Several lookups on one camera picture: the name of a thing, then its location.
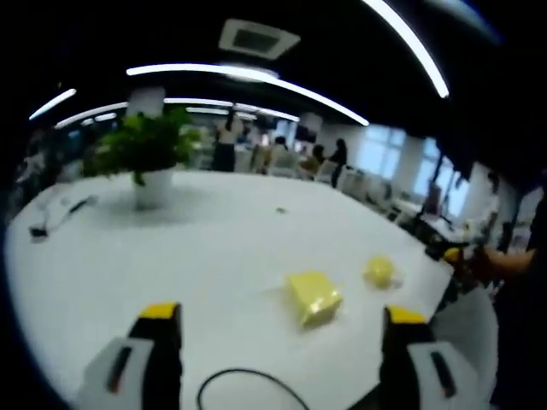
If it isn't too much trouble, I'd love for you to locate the green potted plant white pot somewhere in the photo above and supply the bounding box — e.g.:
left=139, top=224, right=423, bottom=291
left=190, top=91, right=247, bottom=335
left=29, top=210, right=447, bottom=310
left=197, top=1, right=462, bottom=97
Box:
left=82, top=107, right=203, bottom=211

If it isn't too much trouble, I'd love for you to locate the black cable loop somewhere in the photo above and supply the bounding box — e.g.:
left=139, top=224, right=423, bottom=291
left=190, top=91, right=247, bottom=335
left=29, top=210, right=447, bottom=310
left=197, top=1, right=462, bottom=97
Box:
left=197, top=368, right=309, bottom=410

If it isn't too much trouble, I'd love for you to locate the ceiling air conditioner vent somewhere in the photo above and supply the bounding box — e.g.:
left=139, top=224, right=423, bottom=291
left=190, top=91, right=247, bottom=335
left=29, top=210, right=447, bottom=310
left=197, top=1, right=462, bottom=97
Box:
left=218, top=18, right=302, bottom=62

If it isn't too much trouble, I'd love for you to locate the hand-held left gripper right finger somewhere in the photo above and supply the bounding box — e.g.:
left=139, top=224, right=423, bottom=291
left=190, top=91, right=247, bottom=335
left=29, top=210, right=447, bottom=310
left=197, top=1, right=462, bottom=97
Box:
left=379, top=304, right=480, bottom=410

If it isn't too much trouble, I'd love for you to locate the short ceiling light strip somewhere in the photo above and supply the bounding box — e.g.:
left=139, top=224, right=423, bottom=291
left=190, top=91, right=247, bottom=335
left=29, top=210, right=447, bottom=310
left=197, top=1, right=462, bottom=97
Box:
left=28, top=88, right=78, bottom=121

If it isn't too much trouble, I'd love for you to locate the long ceiling light strip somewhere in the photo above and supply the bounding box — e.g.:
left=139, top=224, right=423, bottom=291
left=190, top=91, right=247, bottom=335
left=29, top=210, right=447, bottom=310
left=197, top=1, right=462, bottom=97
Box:
left=126, top=63, right=370, bottom=127
left=362, top=0, right=450, bottom=99

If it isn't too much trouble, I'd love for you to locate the yellow round silicone block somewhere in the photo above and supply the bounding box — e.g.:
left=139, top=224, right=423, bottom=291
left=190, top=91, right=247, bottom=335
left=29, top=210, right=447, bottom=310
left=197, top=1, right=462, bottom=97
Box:
left=363, top=255, right=397, bottom=290

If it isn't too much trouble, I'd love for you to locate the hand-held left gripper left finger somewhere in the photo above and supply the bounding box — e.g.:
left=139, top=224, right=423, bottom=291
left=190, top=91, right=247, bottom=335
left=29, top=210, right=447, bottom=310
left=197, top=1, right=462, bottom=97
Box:
left=79, top=302, right=185, bottom=410

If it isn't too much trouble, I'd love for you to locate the yellow rectangular silicone block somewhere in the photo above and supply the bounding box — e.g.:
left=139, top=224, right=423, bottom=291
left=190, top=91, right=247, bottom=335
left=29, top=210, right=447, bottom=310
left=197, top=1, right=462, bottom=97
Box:
left=286, top=269, right=345, bottom=328

